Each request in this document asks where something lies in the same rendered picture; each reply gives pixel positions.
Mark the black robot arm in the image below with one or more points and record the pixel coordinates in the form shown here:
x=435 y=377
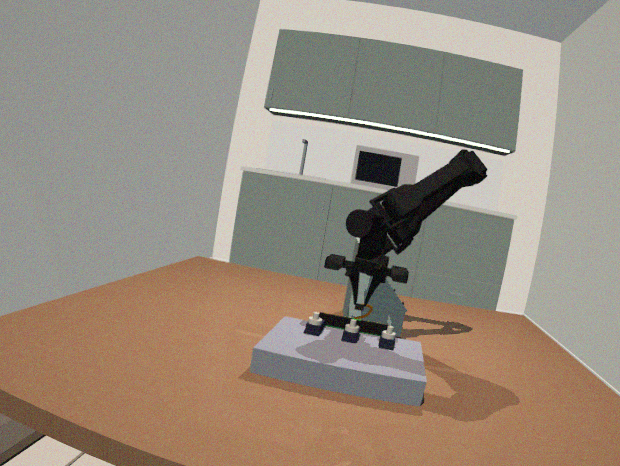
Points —
x=405 y=207

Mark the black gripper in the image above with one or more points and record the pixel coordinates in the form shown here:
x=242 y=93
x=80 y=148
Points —
x=397 y=274

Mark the black pin header strip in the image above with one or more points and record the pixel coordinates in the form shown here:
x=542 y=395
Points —
x=339 y=322

